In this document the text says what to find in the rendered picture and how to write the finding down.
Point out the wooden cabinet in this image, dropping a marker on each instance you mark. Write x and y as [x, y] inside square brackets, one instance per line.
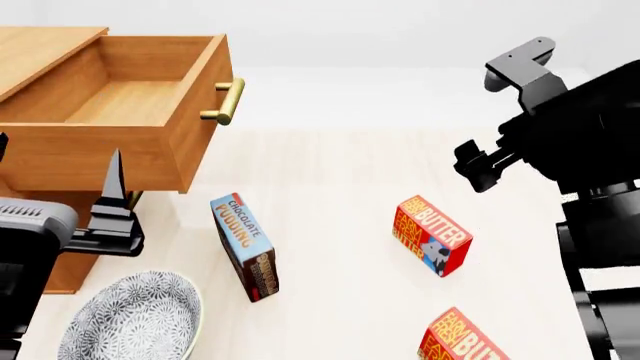
[35, 48]

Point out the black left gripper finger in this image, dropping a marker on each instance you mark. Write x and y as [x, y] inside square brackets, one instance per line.
[116, 210]
[3, 147]

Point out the open wooden drawer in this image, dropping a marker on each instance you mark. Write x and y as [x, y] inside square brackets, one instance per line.
[100, 157]

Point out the grey left gripper camera box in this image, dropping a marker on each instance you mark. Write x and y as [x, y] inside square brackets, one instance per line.
[35, 219]

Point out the grey right gripper camera mount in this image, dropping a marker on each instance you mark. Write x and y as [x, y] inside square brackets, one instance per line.
[527, 71]

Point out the grey patterned bowl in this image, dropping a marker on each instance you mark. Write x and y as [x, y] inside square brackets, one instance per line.
[135, 318]

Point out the chocolate pudding box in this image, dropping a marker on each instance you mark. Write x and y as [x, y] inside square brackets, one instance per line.
[245, 240]

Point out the red butter box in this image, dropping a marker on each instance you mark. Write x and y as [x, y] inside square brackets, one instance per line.
[460, 337]
[440, 232]

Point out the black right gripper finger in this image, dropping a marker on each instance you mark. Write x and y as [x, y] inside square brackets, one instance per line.
[477, 165]

